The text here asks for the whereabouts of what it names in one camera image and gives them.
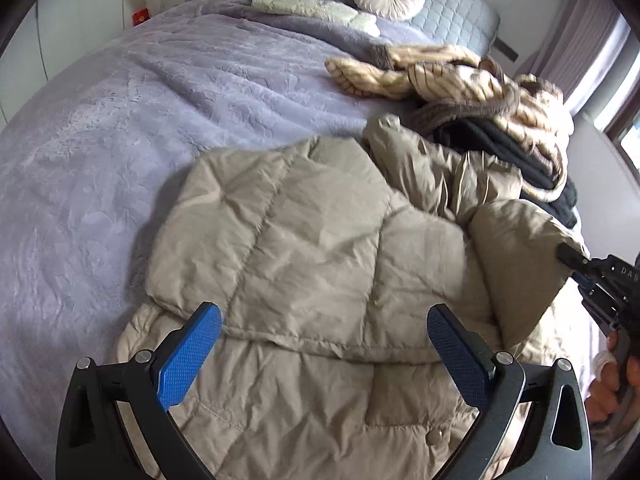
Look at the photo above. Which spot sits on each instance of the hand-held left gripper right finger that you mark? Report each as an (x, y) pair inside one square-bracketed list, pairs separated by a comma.
[(457, 350)]

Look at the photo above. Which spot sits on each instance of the grey quilted headboard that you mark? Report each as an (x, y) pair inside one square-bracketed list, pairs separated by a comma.
[(450, 10)]

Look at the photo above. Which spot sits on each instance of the black fleece garment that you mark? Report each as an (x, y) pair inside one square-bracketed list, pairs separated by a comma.
[(500, 145)]

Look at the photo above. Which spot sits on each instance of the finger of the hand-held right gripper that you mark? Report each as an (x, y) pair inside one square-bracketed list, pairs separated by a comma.
[(572, 257), (585, 281)]

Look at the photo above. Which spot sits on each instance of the white wardrobe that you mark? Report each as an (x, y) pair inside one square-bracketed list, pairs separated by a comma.
[(75, 20)]

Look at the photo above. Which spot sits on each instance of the purple textured blanket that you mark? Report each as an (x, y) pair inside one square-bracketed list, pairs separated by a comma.
[(125, 135)]

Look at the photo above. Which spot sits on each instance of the mauve curtain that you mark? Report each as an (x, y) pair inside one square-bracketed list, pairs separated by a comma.
[(580, 25)]

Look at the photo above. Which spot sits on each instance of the small red box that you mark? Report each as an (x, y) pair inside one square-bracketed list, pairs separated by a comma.
[(141, 16)]

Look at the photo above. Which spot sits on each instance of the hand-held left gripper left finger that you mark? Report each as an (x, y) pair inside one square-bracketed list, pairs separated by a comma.
[(192, 347)]

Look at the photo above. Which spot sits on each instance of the person's right hand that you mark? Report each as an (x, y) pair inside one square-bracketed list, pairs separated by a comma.
[(602, 390)]

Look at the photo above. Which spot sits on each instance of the beige puffer jacket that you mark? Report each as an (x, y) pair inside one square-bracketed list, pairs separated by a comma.
[(320, 240)]

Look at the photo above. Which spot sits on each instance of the beige striped robe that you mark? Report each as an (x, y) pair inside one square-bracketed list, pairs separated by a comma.
[(475, 85)]

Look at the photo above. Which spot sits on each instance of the window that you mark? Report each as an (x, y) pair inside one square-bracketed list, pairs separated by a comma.
[(610, 85)]

